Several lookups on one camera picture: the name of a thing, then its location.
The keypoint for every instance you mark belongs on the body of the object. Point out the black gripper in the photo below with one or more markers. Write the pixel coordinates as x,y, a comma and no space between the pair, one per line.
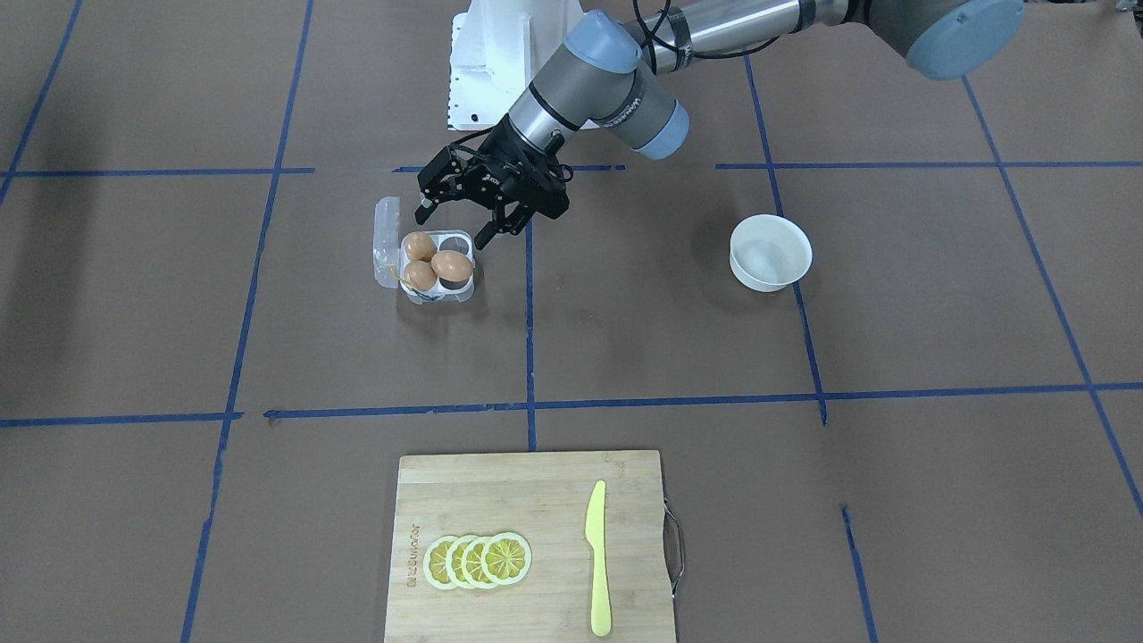
496,163

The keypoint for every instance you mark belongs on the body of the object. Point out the brown egg from bowl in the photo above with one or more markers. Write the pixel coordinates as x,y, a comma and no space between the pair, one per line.
452,266

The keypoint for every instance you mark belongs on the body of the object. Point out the clear plastic egg box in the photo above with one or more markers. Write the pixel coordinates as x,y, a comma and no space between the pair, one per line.
389,257

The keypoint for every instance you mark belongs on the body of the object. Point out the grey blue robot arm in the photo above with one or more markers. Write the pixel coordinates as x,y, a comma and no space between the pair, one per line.
608,73

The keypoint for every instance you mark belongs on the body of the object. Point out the brown egg rear in box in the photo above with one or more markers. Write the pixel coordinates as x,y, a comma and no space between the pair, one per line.
419,246

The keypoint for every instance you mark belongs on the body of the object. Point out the brown egg in box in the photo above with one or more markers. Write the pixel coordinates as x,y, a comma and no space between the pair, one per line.
419,246
419,275

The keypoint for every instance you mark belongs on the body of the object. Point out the brown egg front in box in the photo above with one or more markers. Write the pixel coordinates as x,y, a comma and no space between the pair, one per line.
419,275

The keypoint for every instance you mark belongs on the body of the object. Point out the bamboo cutting board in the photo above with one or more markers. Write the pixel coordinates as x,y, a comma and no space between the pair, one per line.
544,497

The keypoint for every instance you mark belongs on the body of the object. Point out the white round bowl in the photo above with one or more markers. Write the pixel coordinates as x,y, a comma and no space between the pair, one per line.
768,253

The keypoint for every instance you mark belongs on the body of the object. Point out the yellow plastic knife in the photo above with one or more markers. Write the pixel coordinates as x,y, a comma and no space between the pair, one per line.
600,610

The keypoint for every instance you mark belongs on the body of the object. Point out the lemon slice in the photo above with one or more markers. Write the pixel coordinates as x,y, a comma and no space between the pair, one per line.
472,564
455,564
506,558
438,562

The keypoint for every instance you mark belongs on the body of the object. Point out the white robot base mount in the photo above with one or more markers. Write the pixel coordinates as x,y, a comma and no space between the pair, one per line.
497,48

